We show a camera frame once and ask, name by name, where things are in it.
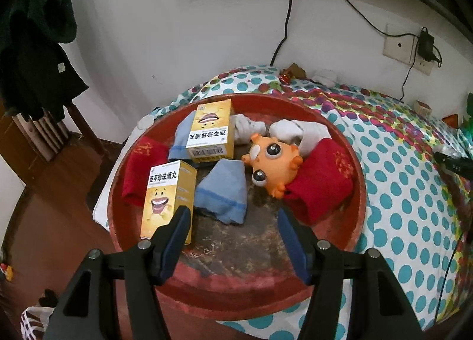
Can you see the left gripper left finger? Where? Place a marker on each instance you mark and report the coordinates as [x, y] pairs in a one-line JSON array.
[[88, 308]]

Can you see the orange squeeze toy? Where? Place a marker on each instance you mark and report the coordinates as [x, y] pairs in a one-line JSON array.
[[274, 164]]

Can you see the large yellow medicine box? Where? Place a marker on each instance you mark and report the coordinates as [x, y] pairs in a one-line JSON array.
[[170, 185]]

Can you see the wooden chair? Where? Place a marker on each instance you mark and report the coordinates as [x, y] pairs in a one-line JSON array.
[[48, 136]]

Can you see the crumpled white tissue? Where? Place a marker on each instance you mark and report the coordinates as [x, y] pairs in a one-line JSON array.
[[325, 77]]

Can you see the white sock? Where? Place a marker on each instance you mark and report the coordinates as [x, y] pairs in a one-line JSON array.
[[244, 128], [305, 135]]

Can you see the white wall socket plate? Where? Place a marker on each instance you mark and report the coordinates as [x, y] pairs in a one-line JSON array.
[[402, 49]]

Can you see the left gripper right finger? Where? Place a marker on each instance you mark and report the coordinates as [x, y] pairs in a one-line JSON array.
[[379, 307]]

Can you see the red packet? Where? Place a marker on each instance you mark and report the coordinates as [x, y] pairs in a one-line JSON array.
[[452, 121]]

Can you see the white mattress edge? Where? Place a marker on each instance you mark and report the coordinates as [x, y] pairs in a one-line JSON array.
[[114, 180]]

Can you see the red sock with gold print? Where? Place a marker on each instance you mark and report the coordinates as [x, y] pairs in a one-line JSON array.
[[144, 155]]

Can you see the round red tray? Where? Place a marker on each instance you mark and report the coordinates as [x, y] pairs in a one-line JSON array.
[[229, 272]]

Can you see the black power adapter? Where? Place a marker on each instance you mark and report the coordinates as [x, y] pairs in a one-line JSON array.
[[427, 49]]

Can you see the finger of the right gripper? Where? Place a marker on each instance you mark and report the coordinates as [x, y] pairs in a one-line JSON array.
[[459, 165]]

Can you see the white patterned bag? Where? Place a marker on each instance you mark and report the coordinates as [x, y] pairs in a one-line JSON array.
[[34, 322]]

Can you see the polka dot bed sheet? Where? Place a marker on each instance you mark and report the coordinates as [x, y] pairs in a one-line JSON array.
[[417, 216]]

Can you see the light blue sock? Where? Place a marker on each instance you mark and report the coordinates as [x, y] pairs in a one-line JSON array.
[[222, 194], [178, 151]]

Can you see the dark hanging clothes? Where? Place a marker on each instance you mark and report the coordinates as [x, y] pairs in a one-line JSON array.
[[36, 74]]

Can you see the small red-top box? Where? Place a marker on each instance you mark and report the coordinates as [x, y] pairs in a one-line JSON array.
[[421, 108]]

